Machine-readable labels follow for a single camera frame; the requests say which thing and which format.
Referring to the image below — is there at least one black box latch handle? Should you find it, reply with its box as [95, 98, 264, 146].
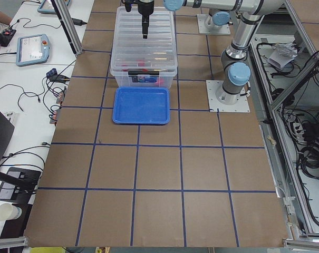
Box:
[128, 70, 160, 76]

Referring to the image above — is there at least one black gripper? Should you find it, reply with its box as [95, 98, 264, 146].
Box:
[137, 0, 154, 39]

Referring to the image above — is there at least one white paper cup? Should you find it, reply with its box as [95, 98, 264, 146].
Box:
[0, 203, 22, 221]

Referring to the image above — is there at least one clear plastic storage box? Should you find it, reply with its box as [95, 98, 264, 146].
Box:
[110, 69, 177, 89]

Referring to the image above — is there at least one red block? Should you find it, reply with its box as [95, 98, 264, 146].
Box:
[156, 77, 165, 87]
[137, 60, 146, 68]

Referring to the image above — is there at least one blue plastic tray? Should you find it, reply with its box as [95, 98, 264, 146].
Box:
[112, 87, 170, 125]

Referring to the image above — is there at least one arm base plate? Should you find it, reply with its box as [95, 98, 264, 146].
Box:
[197, 14, 231, 36]
[206, 80, 250, 113]

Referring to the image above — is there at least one teach pendant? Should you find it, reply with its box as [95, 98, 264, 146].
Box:
[16, 34, 50, 67]
[37, 0, 56, 14]

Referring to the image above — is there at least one aluminium frame post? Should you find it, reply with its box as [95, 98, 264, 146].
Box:
[51, 0, 83, 56]

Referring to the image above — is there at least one black power adapter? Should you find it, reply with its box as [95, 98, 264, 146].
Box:
[72, 18, 87, 26]

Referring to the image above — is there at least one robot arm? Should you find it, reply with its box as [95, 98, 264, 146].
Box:
[163, 0, 284, 105]

